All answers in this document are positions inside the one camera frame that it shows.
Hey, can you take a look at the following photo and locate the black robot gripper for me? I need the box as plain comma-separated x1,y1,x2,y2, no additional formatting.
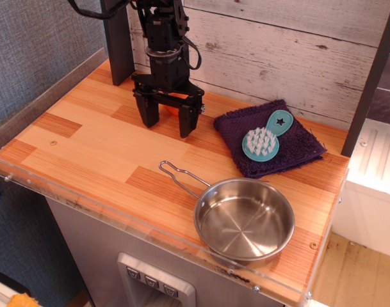
132,46,204,138

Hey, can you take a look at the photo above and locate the orange carrot toy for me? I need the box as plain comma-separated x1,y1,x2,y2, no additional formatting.
164,106,179,116

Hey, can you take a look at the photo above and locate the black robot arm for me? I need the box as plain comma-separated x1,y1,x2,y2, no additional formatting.
132,1,204,138

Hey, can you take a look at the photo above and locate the grey toy fridge cabinet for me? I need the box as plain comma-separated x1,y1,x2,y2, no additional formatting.
47,200,281,306

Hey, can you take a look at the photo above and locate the teal scrub brush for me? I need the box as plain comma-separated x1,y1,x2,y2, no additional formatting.
242,110,294,162

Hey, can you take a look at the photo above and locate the purple folded towel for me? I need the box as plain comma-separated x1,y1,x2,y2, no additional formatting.
214,100,326,179

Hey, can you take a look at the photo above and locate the silver dispenser button panel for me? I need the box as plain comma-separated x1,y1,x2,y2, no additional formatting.
117,253,197,306

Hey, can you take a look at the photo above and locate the dark grey left post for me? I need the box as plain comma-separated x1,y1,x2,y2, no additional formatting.
104,8,135,86

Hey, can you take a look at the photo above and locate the dark grey post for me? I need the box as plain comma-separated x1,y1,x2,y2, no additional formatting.
104,8,135,86
341,14,390,157

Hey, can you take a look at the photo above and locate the steel pan with wire handle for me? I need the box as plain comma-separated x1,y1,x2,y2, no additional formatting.
176,178,295,269

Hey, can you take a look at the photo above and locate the dark grey right post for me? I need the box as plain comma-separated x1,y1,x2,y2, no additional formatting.
341,14,390,157

